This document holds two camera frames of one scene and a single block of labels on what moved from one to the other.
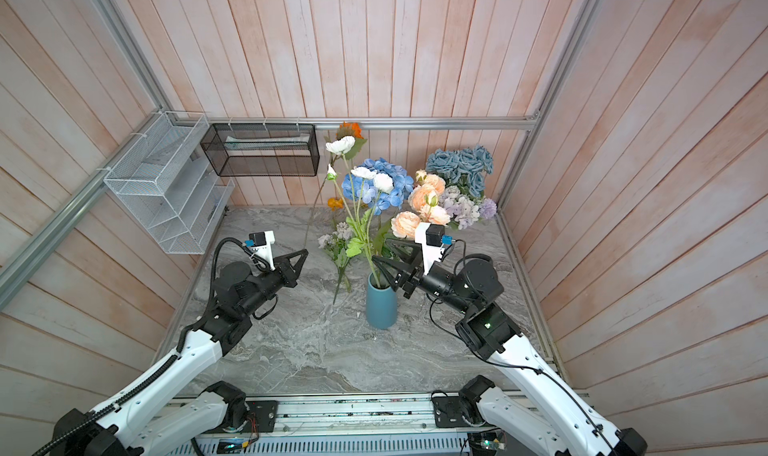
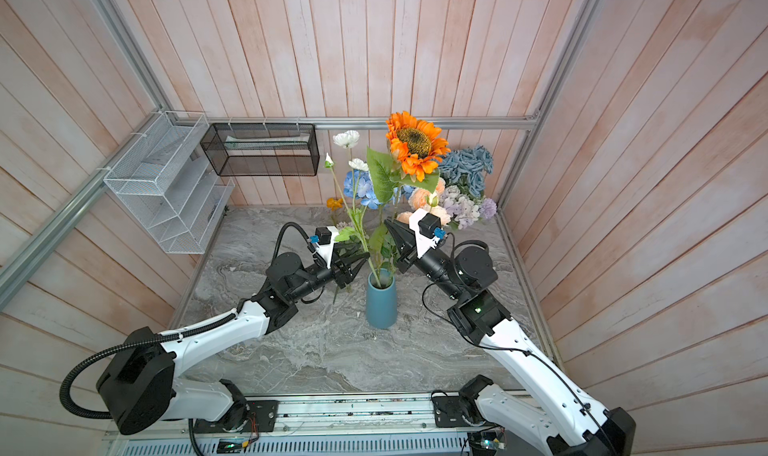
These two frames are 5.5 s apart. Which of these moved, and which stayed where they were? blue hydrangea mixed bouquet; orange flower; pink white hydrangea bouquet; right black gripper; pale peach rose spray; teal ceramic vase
Moved: right black gripper; orange flower
Stayed: teal ceramic vase; pink white hydrangea bouquet; pale peach rose spray; blue hydrangea mixed bouquet
